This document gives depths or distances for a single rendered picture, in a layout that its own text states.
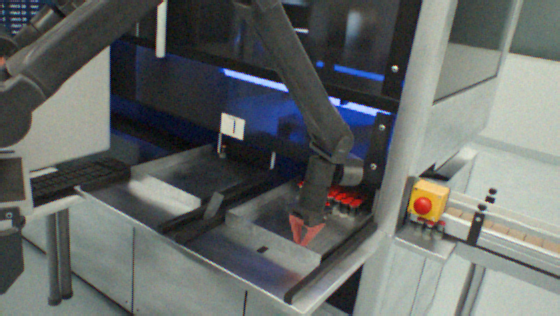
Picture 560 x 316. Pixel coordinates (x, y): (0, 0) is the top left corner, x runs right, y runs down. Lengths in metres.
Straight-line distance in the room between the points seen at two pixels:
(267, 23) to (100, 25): 0.25
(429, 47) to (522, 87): 4.65
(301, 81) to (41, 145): 0.97
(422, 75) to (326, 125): 0.29
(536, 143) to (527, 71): 0.79
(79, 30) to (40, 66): 0.07
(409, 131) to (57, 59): 0.75
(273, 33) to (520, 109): 5.08
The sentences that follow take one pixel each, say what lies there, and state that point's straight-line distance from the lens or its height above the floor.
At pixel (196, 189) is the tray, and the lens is 1.27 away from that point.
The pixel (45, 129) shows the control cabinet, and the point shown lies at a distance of 1.56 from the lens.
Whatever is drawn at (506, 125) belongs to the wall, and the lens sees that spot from 5.76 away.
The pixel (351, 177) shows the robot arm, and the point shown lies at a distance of 0.98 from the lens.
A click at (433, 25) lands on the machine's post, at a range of 1.06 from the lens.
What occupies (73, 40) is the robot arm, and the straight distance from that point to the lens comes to 0.65.
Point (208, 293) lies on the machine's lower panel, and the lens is 1.67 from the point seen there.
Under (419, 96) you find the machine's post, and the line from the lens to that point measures 1.08.
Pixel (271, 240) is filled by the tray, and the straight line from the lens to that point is 1.04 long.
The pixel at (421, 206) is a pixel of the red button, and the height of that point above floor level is 1.00.
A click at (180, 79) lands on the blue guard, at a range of 1.48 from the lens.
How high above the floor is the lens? 1.42
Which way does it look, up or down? 20 degrees down
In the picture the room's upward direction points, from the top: 8 degrees clockwise
